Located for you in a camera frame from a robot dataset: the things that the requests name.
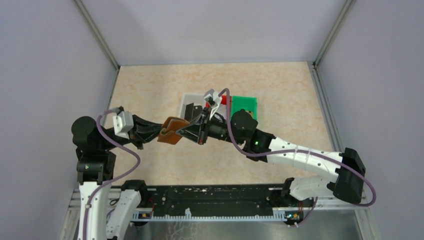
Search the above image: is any brown leather card holder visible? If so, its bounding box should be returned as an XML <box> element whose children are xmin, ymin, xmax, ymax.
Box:
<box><xmin>157</xmin><ymin>116</ymin><xmax>190</xmax><ymax>145</ymax></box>

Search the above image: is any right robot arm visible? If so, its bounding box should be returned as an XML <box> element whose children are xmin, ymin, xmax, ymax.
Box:
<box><xmin>176</xmin><ymin>108</ymin><xmax>366</xmax><ymax>206</ymax></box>

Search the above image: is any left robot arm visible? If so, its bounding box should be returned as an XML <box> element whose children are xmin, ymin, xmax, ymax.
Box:
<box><xmin>71</xmin><ymin>111</ymin><xmax>162</xmax><ymax>240</ymax></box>

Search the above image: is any gold card in green bin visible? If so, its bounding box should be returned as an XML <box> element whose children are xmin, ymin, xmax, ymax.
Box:
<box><xmin>245</xmin><ymin>110</ymin><xmax>255</xmax><ymax>118</ymax></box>

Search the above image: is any translucent white plastic bin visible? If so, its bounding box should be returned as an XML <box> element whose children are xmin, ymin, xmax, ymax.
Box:
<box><xmin>177</xmin><ymin>92</ymin><xmax>206</xmax><ymax>122</ymax></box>

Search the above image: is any red plastic bin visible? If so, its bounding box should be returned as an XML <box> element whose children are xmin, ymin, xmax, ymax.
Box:
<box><xmin>205</xmin><ymin>95</ymin><xmax>233</xmax><ymax>108</ymax></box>

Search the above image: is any green plastic bin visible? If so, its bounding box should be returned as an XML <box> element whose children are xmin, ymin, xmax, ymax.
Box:
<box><xmin>230</xmin><ymin>95</ymin><xmax>258</xmax><ymax>120</ymax></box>

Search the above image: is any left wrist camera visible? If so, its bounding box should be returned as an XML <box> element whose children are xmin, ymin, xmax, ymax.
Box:
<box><xmin>112</xmin><ymin>111</ymin><xmax>134</xmax><ymax>140</ymax></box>

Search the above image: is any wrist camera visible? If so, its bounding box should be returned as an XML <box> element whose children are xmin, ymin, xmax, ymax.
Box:
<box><xmin>203</xmin><ymin>89</ymin><xmax>222</xmax><ymax>115</ymax></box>
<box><xmin>112</xmin><ymin>111</ymin><xmax>134</xmax><ymax>140</ymax></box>

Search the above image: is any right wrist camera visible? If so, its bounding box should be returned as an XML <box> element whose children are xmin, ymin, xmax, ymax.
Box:
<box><xmin>203</xmin><ymin>89</ymin><xmax>222</xmax><ymax>115</ymax></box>

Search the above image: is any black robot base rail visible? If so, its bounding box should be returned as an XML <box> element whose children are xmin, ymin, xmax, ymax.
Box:
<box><xmin>130</xmin><ymin>183</ymin><xmax>314</xmax><ymax>226</ymax></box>

